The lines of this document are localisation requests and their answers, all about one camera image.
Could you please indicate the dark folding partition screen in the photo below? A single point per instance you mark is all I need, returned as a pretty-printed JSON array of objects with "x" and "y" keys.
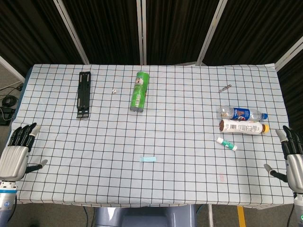
[{"x": 106, "y": 28}]

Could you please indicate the yellow floor tape strip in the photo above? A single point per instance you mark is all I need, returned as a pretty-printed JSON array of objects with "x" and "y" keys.
[{"x": 241, "y": 216}]

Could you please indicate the checked light blue tablecloth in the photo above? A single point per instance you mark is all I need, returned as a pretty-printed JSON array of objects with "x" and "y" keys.
[{"x": 180, "y": 165}]

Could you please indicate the white bottle yellow cap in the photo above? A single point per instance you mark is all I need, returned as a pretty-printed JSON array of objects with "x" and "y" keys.
[{"x": 243, "y": 127}]

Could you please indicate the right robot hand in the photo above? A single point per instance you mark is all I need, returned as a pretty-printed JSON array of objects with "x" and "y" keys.
[{"x": 294, "y": 165}]

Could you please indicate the black power adapter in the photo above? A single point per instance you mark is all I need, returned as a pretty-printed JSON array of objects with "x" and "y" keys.
[{"x": 5, "y": 116}]

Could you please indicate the clear Pepsi bottle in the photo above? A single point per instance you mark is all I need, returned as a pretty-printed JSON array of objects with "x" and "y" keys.
[{"x": 241, "y": 113}]

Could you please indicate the blue edged table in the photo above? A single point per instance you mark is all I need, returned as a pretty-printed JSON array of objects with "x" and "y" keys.
[{"x": 26, "y": 79}]

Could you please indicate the black folding stand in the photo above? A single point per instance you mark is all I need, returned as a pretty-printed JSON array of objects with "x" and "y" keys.
[{"x": 83, "y": 94}]

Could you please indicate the green chips can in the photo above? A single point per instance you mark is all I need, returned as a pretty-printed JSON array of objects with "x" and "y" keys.
[{"x": 139, "y": 92}]

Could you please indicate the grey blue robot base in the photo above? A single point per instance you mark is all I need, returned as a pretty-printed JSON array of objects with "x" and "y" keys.
[{"x": 142, "y": 217}]

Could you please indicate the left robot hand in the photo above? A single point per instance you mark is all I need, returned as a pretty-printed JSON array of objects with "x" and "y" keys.
[{"x": 14, "y": 160}]

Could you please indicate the white green glue stick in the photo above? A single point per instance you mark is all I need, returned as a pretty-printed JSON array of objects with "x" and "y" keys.
[{"x": 226, "y": 143}]

